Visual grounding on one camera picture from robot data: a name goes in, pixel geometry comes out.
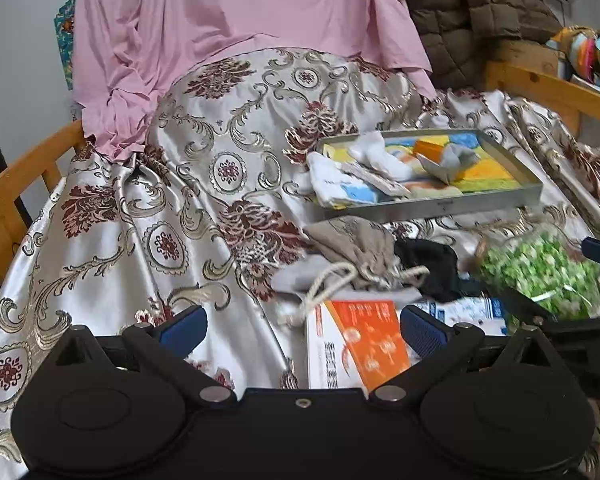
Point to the pastel striped cloth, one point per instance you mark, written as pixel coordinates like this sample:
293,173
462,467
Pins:
380,182

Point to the orange and grey cloth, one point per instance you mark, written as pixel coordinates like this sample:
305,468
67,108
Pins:
450,160

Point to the floral satin blanket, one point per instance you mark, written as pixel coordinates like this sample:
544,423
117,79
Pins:
130,235

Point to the black cloth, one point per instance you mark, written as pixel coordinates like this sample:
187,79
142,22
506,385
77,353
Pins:
430,265

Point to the blue and white box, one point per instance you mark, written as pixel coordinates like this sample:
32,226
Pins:
470,310

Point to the brown quilted jacket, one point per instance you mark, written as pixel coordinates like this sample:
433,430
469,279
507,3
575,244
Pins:
455,25

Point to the patterned wall hanging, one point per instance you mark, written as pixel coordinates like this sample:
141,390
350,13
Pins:
65,35

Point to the metal tray with colourful lining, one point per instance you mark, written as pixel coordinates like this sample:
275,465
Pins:
455,205

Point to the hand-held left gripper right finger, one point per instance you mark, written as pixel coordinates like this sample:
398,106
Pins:
420,328

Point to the wooden bed frame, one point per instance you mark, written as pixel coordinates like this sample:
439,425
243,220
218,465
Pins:
10,200

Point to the light brown box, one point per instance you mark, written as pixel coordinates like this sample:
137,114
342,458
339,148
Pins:
525,55

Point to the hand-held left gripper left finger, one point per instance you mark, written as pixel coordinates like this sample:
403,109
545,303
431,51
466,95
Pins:
185,328

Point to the pink bed sheet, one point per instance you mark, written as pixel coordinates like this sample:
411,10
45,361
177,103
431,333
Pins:
230,0

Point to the white sock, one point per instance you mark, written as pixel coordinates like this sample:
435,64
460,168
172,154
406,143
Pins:
380,152

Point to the colourful cloth bundle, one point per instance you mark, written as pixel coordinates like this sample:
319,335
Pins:
595,55

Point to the orange and white box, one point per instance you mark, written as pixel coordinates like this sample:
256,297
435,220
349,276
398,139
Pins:
370,340

